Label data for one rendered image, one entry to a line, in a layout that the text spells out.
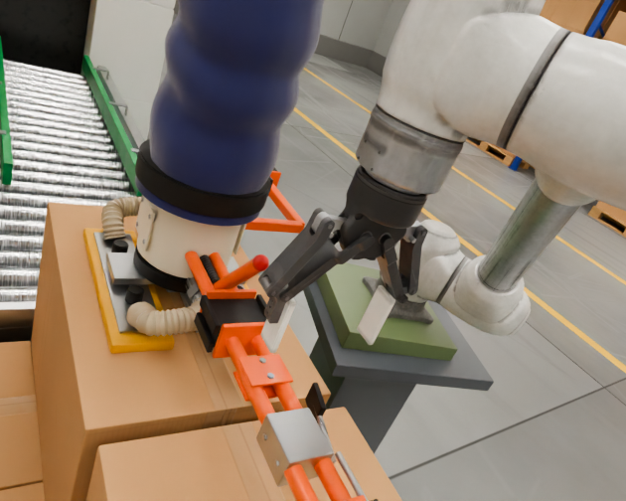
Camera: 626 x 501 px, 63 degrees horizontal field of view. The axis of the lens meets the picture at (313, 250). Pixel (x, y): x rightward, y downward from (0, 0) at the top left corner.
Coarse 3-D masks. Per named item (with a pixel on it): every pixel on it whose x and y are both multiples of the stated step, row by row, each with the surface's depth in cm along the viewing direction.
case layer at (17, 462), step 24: (0, 360) 120; (24, 360) 122; (0, 384) 114; (24, 384) 117; (0, 408) 110; (24, 408) 112; (0, 432) 105; (24, 432) 107; (0, 456) 101; (24, 456) 103; (0, 480) 97; (24, 480) 99
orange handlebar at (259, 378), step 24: (288, 216) 113; (192, 264) 84; (216, 264) 86; (240, 360) 67; (264, 360) 68; (240, 384) 67; (264, 384) 65; (288, 384) 67; (264, 408) 63; (288, 408) 65; (288, 480) 56; (336, 480) 57
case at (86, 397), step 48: (48, 240) 106; (48, 288) 103; (48, 336) 100; (96, 336) 82; (192, 336) 89; (288, 336) 99; (48, 384) 98; (96, 384) 74; (144, 384) 77; (192, 384) 80; (48, 432) 96; (96, 432) 68; (144, 432) 73; (48, 480) 93
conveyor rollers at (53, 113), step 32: (32, 96) 258; (64, 96) 273; (32, 128) 226; (64, 128) 240; (96, 128) 248; (0, 160) 194; (32, 160) 206; (64, 160) 212; (96, 160) 220; (0, 192) 176; (32, 192) 187; (64, 192) 192; (96, 192) 199; (128, 192) 206; (0, 224) 162; (32, 224) 167; (0, 256) 149; (32, 256) 154; (0, 288) 139; (32, 288) 142
